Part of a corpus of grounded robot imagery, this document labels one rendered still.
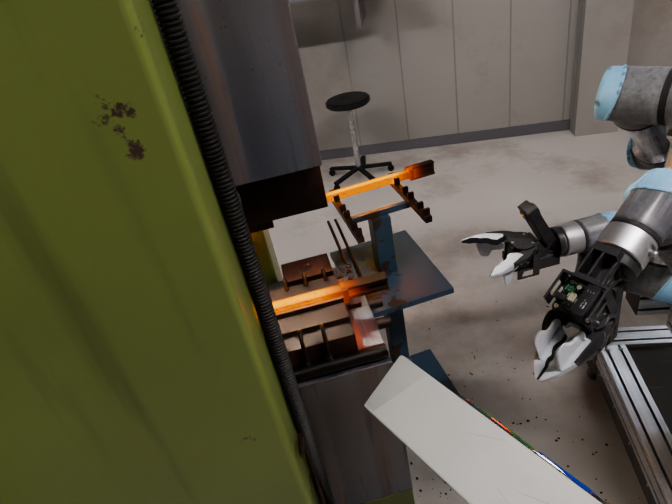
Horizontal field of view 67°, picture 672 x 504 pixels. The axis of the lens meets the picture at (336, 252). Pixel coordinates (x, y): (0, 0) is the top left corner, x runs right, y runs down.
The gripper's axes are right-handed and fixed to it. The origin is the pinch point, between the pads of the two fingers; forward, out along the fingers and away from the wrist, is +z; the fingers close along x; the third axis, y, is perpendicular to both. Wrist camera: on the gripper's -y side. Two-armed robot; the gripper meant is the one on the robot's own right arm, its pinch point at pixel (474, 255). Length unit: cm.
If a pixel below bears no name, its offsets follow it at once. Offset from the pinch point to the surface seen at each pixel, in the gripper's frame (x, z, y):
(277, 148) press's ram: -18, 37, -41
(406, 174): 62, -3, 7
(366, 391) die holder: -16.0, 31.0, 14.8
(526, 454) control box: -60, 20, -20
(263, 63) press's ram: -18, 36, -53
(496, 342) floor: 67, -37, 100
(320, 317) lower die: -6.0, 36.4, 0.9
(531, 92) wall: 270, -164, 67
